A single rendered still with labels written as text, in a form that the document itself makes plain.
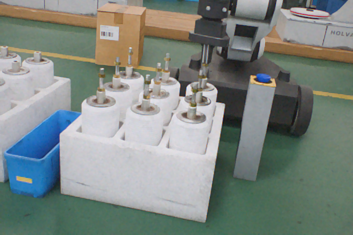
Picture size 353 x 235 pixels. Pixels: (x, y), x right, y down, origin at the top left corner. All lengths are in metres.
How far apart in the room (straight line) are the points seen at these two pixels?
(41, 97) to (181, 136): 0.49
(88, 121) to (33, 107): 0.26
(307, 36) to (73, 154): 2.34
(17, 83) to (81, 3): 2.06
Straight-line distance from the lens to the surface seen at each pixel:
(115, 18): 2.04
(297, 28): 2.98
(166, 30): 2.91
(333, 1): 5.39
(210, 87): 1.13
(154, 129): 0.91
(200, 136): 0.89
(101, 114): 0.92
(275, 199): 1.12
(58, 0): 3.23
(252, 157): 1.13
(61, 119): 1.25
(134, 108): 0.92
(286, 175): 1.25
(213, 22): 1.05
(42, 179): 1.01
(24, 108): 1.11
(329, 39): 3.04
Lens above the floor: 0.62
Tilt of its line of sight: 22 degrees down
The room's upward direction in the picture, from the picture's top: 7 degrees clockwise
